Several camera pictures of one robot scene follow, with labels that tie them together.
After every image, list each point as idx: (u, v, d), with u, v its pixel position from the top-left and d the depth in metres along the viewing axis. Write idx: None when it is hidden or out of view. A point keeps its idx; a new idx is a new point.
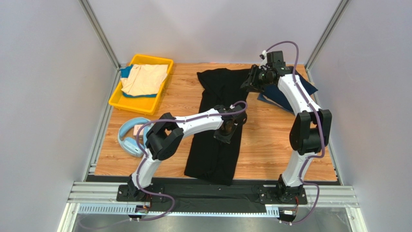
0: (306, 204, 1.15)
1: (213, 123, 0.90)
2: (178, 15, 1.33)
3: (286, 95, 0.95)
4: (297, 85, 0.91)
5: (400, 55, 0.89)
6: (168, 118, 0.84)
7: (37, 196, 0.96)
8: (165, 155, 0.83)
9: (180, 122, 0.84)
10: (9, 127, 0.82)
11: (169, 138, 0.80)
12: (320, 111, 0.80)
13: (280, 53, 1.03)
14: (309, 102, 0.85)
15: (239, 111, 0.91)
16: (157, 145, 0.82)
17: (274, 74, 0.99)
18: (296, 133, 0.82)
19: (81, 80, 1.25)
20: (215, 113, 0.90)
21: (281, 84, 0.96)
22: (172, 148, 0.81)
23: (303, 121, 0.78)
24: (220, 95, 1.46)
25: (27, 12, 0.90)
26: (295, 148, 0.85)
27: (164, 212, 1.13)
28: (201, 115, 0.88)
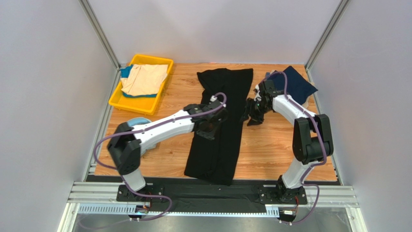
0: (306, 204, 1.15)
1: (181, 127, 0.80)
2: (178, 15, 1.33)
3: (282, 113, 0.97)
4: (290, 100, 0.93)
5: (401, 55, 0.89)
6: (125, 128, 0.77)
7: (37, 196, 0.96)
8: (127, 168, 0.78)
9: (138, 132, 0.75)
10: (9, 127, 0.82)
11: (125, 153, 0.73)
12: (318, 117, 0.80)
13: (270, 81, 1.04)
14: (303, 110, 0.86)
15: (214, 109, 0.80)
16: (117, 159, 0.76)
17: (269, 99, 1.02)
18: (298, 143, 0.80)
19: (81, 80, 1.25)
20: (183, 115, 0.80)
21: (275, 104, 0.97)
22: (131, 161, 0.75)
23: (301, 125, 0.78)
24: (221, 95, 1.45)
25: (27, 13, 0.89)
26: (299, 159, 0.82)
27: (161, 212, 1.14)
28: (166, 120, 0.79)
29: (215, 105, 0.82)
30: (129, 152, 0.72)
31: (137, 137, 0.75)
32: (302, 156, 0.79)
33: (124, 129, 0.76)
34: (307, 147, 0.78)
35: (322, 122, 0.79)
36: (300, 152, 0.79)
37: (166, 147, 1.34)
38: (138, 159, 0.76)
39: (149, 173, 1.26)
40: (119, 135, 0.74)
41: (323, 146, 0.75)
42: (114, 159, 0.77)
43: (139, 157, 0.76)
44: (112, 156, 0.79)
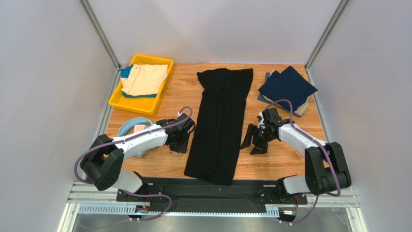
0: (306, 204, 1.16)
1: (158, 137, 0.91)
2: (178, 15, 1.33)
3: (289, 142, 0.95)
4: (297, 128, 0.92)
5: (401, 54, 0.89)
6: (104, 140, 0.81)
7: (36, 196, 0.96)
8: (106, 183, 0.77)
9: (119, 142, 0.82)
10: (9, 127, 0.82)
11: (106, 164, 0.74)
12: (329, 145, 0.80)
13: (274, 109, 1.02)
14: (313, 139, 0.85)
15: (183, 120, 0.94)
16: (95, 174, 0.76)
17: (274, 129, 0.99)
18: (311, 175, 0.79)
19: (81, 80, 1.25)
20: (158, 128, 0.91)
21: (282, 134, 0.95)
22: (111, 173, 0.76)
23: (313, 156, 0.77)
24: (221, 95, 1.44)
25: (26, 13, 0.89)
26: (314, 192, 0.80)
27: (160, 212, 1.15)
28: (143, 132, 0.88)
29: (183, 117, 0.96)
30: (111, 162, 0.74)
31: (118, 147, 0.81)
32: (318, 188, 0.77)
33: (103, 141, 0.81)
34: (322, 179, 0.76)
35: (334, 151, 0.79)
36: (315, 184, 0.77)
37: (166, 147, 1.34)
38: (118, 172, 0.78)
39: (149, 173, 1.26)
40: (100, 146, 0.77)
41: (336, 179, 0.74)
42: (92, 174, 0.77)
43: (119, 169, 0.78)
44: (88, 172, 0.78)
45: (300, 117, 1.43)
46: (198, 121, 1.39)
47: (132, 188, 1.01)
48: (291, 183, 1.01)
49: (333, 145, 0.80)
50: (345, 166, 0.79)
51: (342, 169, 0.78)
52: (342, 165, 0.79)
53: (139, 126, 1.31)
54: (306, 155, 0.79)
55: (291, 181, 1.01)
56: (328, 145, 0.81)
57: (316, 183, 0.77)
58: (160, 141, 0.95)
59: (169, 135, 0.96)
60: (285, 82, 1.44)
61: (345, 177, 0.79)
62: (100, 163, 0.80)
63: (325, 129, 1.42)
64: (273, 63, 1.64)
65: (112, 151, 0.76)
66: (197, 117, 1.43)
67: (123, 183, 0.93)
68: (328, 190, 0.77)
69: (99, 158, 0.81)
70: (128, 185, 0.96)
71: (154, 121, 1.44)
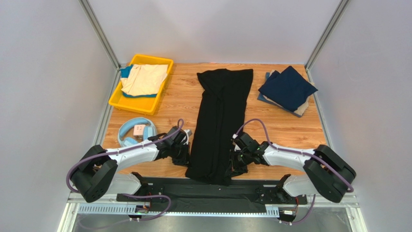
0: (306, 204, 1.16)
1: (149, 152, 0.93)
2: (178, 15, 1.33)
3: (281, 164, 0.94)
4: (280, 148, 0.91)
5: (401, 54, 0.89)
6: (98, 151, 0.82)
7: (37, 196, 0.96)
8: (95, 194, 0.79)
9: (112, 153, 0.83)
10: (8, 126, 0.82)
11: (98, 175, 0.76)
12: (318, 150, 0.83)
13: (246, 135, 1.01)
14: (302, 152, 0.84)
15: (172, 133, 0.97)
16: (85, 185, 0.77)
17: (258, 159, 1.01)
18: (323, 187, 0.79)
19: (81, 80, 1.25)
20: (149, 142, 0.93)
21: (269, 159, 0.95)
22: (101, 185, 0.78)
23: (314, 170, 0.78)
24: (221, 96, 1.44)
25: (26, 12, 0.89)
26: (334, 200, 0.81)
27: (160, 212, 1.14)
28: (136, 146, 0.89)
29: (173, 131, 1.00)
30: (104, 172, 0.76)
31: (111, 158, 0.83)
32: (336, 195, 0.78)
33: (96, 152, 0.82)
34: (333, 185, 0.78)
35: (326, 154, 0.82)
36: (331, 194, 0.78)
37: None
38: (108, 184, 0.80)
39: (149, 173, 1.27)
40: (92, 157, 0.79)
41: (344, 180, 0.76)
42: (82, 184, 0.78)
43: (110, 181, 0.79)
44: (78, 182, 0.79)
45: (300, 117, 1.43)
46: (198, 121, 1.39)
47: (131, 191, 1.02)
48: (293, 187, 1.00)
49: (322, 149, 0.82)
50: (342, 160, 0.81)
51: (343, 166, 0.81)
52: (340, 162, 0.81)
53: (139, 126, 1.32)
54: (307, 172, 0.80)
55: (292, 184, 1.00)
56: (319, 151, 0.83)
57: (331, 192, 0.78)
58: (150, 158, 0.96)
59: (159, 151, 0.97)
60: (285, 82, 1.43)
61: (349, 171, 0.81)
62: (91, 173, 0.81)
63: (325, 129, 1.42)
64: (273, 63, 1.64)
65: (106, 162, 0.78)
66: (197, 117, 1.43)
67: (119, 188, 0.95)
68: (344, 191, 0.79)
69: (90, 169, 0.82)
70: (125, 188, 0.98)
71: (154, 121, 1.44)
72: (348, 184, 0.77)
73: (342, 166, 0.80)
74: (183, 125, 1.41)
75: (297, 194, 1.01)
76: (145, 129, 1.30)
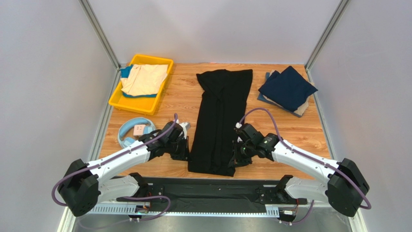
0: (306, 204, 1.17)
1: (139, 156, 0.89)
2: (177, 15, 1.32)
3: (289, 164, 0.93)
4: (295, 149, 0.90)
5: (400, 54, 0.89)
6: (80, 166, 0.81)
7: (37, 196, 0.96)
8: (83, 208, 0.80)
9: (94, 167, 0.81)
10: (9, 126, 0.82)
11: (80, 192, 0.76)
12: (342, 165, 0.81)
13: (250, 126, 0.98)
14: (325, 164, 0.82)
15: (166, 131, 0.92)
16: (71, 200, 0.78)
17: (263, 152, 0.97)
18: (341, 202, 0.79)
19: (81, 81, 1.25)
20: (138, 146, 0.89)
21: (278, 158, 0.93)
22: (86, 200, 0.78)
23: (338, 186, 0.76)
24: (221, 97, 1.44)
25: (26, 12, 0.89)
26: (345, 213, 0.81)
27: (160, 212, 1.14)
28: (122, 152, 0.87)
29: (166, 128, 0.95)
30: (85, 189, 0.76)
31: (93, 173, 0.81)
32: (351, 211, 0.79)
33: (78, 167, 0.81)
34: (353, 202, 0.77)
35: (349, 170, 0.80)
36: (348, 209, 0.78)
37: None
38: (94, 197, 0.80)
39: (149, 173, 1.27)
40: (73, 174, 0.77)
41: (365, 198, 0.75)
42: (69, 199, 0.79)
43: (95, 195, 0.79)
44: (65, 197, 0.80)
45: (300, 117, 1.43)
46: (198, 121, 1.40)
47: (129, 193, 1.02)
48: (299, 193, 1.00)
49: (346, 164, 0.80)
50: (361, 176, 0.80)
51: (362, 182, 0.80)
52: (360, 179, 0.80)
53: (139, 126, 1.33)
54: (330, 188, 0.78)
55: (298, 189, 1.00)
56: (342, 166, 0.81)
57: (349, 208, 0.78)
58: (142, 160, 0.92)
59: (154, 150, 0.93)
60: (284, 82, 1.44)
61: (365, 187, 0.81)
62: (77, 187, 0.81)
63: (325, 129, 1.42)
64: (273, 63, 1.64)
65: (86, 179, 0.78)
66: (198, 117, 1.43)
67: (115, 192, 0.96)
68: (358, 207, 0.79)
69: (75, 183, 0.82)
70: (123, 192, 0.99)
71: (154, 121, 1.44)
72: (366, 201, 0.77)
73: (361, 183, 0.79)
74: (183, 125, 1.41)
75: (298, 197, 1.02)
76: (146, 129, 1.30)
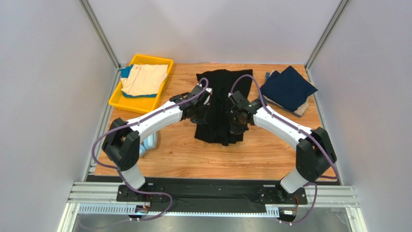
0: (306, 204, 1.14)
1: (172, 116, 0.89)
2: (177, 15, 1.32)
3: (269, 129, 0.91)
4: (275, 115, 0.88)
5: (400, 54, 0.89)
6: (120, 123, 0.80)
7: (37, 196, 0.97)
8: (128, 163, 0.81)
9: (134, 124, 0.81)
10: (9, 126, 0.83)
11: (125, 147, 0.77)
12: (314, 132, 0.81)
13: (238, 93, 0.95)
14: (298, 128, 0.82)
15: (198, 94, 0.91)
16: (116, 157, 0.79)
17: (246, 115, 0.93)
18: (305, 165, 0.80)
19: (81, 80, 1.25)
20: (171, 105, 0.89)
21: (257, 122, 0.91)
22: (131, 154, 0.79)
23: (306, 150, 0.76)
24: (221, 97, 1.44)
25: (26, 13, 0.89)
26: (307, 178, 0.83)
27: (160, 212, 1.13)
28: (156, 111, 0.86)
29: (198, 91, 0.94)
30: (129, 144, 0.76)
31: (134, 129, 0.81)
32: (312, 176, 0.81)
33: (119, 124, 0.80)
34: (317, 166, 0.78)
35: (321, 137, 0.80)
36: (311, 173, 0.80)
37: (167, 147, 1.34)
38: (137, 152, 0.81)
39: (149, 173, 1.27)
40: (115, 130, 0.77)
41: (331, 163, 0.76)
42: (114, 156, 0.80)
43: (138, 150, 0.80)
44: (110, 154, 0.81)
45: (300, 117, 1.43)
46: None
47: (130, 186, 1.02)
48: (287, 181, 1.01)
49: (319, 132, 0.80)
50: (331, 146, 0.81)
51: (330, 152, 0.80)
52: (329, 148, 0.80)
53: None
54: (298, 151, 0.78)
55: (287, 179, 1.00)
56: (316, 133, 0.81)
57: (312, 172, 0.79)
58: (175, 119, 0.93)
59: (184, 110, 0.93)
60: (284, 82, 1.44)
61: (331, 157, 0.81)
62: (119, 144, 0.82)
63: (325, 129, 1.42)
64: (273, 63, 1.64)
65: (128, 134, 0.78)
66: None
67: (135, 172, 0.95)
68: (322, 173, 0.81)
69: (117, 141, 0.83)
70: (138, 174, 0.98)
71: None
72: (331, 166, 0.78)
73: (329, 152, 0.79)
74: (184, 125, 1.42)
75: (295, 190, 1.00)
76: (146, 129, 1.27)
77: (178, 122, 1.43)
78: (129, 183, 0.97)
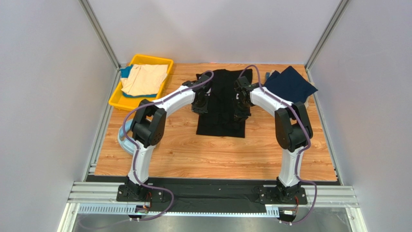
0: (306, 204, 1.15)
1: (187, 96, 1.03)
2: (178, 15, 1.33)
3: (261, 105, 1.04)
4: (266, 92, 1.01)
5: (400, 54, 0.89)
6: (146, 103, 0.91)
7: (37, 197, 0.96)
8: (154, 139, 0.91)
9: (158, 103, 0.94)
10: (9, 126, 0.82)
11: (154, 122, 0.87)
12: (295, 106, 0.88)
13: (244, 78, 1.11)
14: (281, 101, 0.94)
15: (205, 81, 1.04)
16: (146, 133, 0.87)
17: (245, 94, 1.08)
18: (282, 132, 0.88)
19: (81, 81, 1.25)
20: (186, 88, 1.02)
21: (253, 98, 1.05)
22: (158, 130, 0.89)
23: (282, 116, 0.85)
24: (221, 97, 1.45)
25: (25, 13, 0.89)
26: (285, 147, 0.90)
27: (160, 212, 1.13)
28: (174, 93, 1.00)
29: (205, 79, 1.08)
30: (158, 118, 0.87)
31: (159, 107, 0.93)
32: (286, 145, 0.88)
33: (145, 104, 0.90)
34: (290, 134, 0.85)
35: (299, 109, 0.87)
36: (285, 139, 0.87)
37: (167, 147, 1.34)
38: (162, 128, 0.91)
39: (150, 173, 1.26)
40: (145, 106, 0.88)
41: (304, 132, 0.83)
42: (143, 133, 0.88)
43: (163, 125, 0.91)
44: (138, 133, 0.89)
45: None
46: (200, 121, 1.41)
47: (135, 180, 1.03)
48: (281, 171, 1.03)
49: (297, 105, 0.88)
50: (307, 119, 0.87)
51: (306, 124, 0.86)
52: (305, 121, 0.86)
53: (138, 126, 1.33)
54: (276, 117, 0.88)
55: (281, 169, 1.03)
56: (295, 106, 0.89)
57: (286, 138, 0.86)
58: (189, 100, 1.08)
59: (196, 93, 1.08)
60: (284, 82, 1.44)
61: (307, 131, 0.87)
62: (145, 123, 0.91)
63: (325, 129, 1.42)
64: (273, 63, 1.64)
65: (156, 110, 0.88)
66: (198, 118, 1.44)
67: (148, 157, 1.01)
68: (296, 143, 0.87)
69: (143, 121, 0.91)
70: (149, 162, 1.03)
71: None
72: (306, 137, 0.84)
73: (305, 125, 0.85)
74: (184, 125, 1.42)
75: (300, 178, 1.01)
76: None
77: (178, 122, 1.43)
78: (138, 172, 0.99)
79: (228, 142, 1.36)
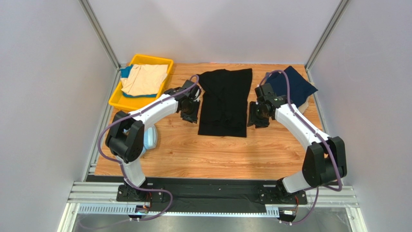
0: (306, 204, 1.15)
1: (169, 106, 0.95)
2: (178, 15, 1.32)
3: (287, 126, 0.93)
4: (297, 115, 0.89)
5: (400, 54, 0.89)
6: (122, 116, 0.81)
7: (37, 196, 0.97)
8: (134, 154, 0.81)
9: (136, 115, 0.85)
10: (9, 126, 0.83)
11: (131, 136, 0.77)
12: (331, 139, 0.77)
13: (268, 87, 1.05)
14: (316, 132, 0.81)
15: (190, 87, 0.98)
16: (123, 149, 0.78)
17: (269, 107, 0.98)
18: (312, 168, 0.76)
19: (81, 81, 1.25)
20: (167, 97, 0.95)
21: (279, 116, 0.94)
22: (136, 143, 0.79)
23: (317, 154, 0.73)
24: (222, 97, 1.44)
25: (25, 14, 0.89)
26: (310, 183, 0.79)
27: (159, 212, 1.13)
28: (154, 103, 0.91)
29: (190, 84, 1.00)
30: (135, 132, 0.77)
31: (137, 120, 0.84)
32: (315, 182, 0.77)
33: (121, 116, 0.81)
34: (322, 174, 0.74)
35: (335, 146, 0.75)
36: (315, 179, 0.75)
37: (167, 147, 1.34)
38: (140, 141, 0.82)
39: (149, 173, 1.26)
40: (122, 119, 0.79)
41: (339, 174, 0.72)
42: (119, 148, 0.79)
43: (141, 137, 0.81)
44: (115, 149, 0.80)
45: None
46: (201, 120, 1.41)
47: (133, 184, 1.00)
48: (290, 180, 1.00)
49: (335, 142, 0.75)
50: (343, 159, 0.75)
51: (341, 164, 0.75)
52: (341, 160, 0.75)
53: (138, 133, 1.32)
54: (308, 153, 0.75)
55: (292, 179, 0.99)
56: (331, 141, 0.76)
57: (316, 178, 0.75)
58: (172, 109, 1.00)
59: (179, 101, 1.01)
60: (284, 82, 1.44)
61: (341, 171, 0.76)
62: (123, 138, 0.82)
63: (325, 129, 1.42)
64: (273, 63, 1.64)
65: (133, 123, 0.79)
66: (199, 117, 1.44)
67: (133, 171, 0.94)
68: (326, 182, 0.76)
69: (121, 135, 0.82)
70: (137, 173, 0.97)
71: None
72: (339, 179, 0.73)
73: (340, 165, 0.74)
74: (184, 125, 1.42)
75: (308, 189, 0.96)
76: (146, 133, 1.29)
77: (178, 122, 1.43)
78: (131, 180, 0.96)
79: (229, 143, 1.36)
